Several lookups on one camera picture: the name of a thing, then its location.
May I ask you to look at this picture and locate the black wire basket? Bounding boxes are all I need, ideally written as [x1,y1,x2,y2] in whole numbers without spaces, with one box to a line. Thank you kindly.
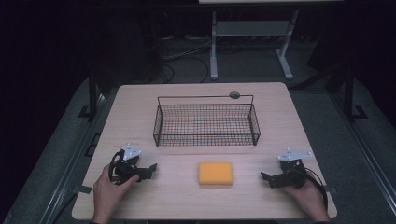
[152,93,262,147]

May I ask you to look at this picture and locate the bundle of floor cables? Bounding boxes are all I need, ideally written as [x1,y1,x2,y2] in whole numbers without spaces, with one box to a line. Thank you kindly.
[157,35,216,84]

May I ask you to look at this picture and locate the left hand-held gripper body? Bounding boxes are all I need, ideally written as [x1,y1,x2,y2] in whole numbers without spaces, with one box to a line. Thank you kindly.
[113,143,154,186]

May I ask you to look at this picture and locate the yellow sponge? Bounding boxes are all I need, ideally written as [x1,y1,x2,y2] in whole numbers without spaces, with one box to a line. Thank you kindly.
[198,161,233,186]

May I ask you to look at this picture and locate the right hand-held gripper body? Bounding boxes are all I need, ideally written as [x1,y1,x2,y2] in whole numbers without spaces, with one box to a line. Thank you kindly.
[268,148,314,189]

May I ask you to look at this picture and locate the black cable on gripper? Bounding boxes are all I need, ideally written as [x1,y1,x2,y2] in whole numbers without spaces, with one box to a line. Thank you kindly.
[107,150,125,185]
[303,167,329,210]

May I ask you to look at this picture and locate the white metal stand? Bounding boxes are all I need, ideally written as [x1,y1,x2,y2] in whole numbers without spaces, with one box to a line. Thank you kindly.
[209,9,300,81]

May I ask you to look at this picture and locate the person's left hand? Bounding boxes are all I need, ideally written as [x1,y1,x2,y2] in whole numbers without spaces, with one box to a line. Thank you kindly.
[92,164,140,224]

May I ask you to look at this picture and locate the person's right hand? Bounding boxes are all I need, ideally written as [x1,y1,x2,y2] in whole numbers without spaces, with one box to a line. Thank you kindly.
[282,175,331,224]

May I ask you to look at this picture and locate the black metal post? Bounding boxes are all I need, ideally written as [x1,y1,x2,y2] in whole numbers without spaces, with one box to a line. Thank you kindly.
[344,66,369,123]
[78,68,100,119]

